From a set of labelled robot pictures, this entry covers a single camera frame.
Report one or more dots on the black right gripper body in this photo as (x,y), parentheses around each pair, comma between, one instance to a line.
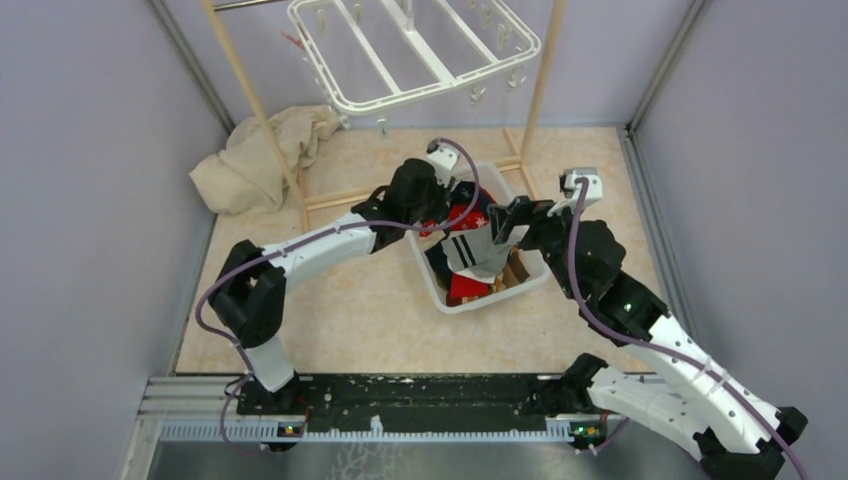
(549,233)

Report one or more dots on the red snowflake sock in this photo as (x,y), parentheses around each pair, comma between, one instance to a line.
(448,218)

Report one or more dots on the white grey sock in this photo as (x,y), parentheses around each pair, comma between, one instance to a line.
(473,254)

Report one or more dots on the dark navy sock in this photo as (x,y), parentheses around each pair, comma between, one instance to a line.
(463,194)

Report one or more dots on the white plastic laundry basket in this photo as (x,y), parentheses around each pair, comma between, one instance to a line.
(432,263)

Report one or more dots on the white plastic sock hanger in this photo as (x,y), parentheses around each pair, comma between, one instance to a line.
(372,57)

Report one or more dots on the red plain sock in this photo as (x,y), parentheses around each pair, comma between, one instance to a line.
(463,289)

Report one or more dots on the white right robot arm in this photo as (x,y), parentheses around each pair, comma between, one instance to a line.
(702,408)

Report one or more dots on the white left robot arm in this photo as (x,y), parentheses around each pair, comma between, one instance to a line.
(249,295)

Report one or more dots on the brown cloth in basket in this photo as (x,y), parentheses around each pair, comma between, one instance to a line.
(513,274)

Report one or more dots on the beige crumpled cloth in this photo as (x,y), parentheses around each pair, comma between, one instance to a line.
(246,176)

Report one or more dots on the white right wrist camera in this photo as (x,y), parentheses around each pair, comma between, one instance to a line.
(581,188)

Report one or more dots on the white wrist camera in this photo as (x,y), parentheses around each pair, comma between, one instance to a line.
(581,188)
(443,158)

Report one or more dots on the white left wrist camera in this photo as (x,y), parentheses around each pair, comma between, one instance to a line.
(443,158)

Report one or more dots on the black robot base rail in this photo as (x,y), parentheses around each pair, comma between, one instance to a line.
(373,408)

